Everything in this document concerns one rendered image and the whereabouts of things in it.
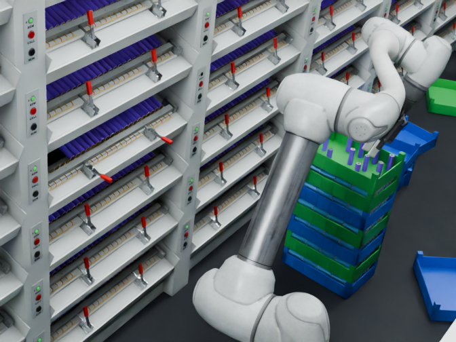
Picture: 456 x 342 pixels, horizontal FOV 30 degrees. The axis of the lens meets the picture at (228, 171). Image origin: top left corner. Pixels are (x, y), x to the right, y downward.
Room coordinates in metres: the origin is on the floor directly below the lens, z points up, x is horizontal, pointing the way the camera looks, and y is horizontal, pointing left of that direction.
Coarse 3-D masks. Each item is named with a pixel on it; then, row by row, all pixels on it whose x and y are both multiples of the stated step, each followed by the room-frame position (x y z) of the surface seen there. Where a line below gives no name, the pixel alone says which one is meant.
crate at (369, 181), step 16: (336, 144) 2.66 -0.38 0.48; (352, 144) 2.65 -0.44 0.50; (320, 160) 2.50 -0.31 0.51; (336, 160) 2.55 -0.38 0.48; (384, 160) 2.57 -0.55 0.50; (400, 160) 2.52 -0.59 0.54; (352, 176) 2.42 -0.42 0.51; (368, 176) 2.47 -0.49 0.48; (384, 176) 2.42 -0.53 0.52; (368, 192) 2.38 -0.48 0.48
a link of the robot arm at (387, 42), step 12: (372, 24) 2.58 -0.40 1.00; (384, 24) 2.57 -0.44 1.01; (396, 24) 2.59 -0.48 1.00; (372, 36) 2.54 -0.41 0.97; (384, 36) 2.51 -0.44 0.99; (396, 36) 2.52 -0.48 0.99; (408, 36) 2.55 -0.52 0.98; (372, 48) 2.45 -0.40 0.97; (384, 48) 2.44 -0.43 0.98; (396, 48) 2.50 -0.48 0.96; (372, 60) 2.40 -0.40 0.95; (384, 60) 2.36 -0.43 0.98; (396, 60) 2.53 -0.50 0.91; (384, 72) 2.30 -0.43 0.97; (396, 72) 2.31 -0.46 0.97; (384, 84) 2.26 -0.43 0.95; (396, 84) 2.23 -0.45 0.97; (396, 96) 2.12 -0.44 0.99
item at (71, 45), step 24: (72, 0) 2.01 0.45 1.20; (96, 0) 2.06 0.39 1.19; (120, 0) 2.11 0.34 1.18; (144, 0) 2.16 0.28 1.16; (168, 0) 2.22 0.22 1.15; (192, 0) 2.27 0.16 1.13; (48, 24) 1.89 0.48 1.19; (72, 24) 1.92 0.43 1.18; (96, 24) 1.99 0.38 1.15; (120, 24) 2.03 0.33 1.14; (144, 24) 2.08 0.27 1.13; (168, 24) 2.17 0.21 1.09; (48, 48) 1.83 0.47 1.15; (72, 48) 1.87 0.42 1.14; (96, 48) 1.91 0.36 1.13; (120, 48) 2.00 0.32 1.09; (48, 72) 1.76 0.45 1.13; (72, 72) 1.85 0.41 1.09
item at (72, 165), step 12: (168, 108) 2.26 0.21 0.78; (144, 120) 2.17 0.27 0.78; (156, 120) 2.21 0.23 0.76; (120, 132) 2.08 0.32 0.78; (132, 132) 2.11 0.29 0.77; (108, 144) 2.02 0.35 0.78; (84, 156) 1.94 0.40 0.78; (60, 168) 1.87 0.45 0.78; (72, 168) 1.89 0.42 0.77; (48, 180) 1.81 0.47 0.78
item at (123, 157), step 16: (160, 96) 2.32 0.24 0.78; (176, 96) 2.29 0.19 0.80; (176, 112) 2.29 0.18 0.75; (192, 112) 2.26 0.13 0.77; (160, 128) 2.19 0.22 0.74; (176, 128) 2.22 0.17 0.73; (128, 144) 2.08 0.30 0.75; (144, 144) 2.10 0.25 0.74; (160, 144) 2.17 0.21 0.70; (64, 160) 1.93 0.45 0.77; (96, 160) 1.97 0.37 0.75; (112, 160) 1.99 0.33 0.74; (128, 160) 2.03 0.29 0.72; (80, 176) 1.89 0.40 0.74; (96, 176) 1.92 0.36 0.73; (48, 192) 1.75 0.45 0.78; (64, 192) 1.82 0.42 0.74; (80, 192) 1.86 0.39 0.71; (48, 208) 1.75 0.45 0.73
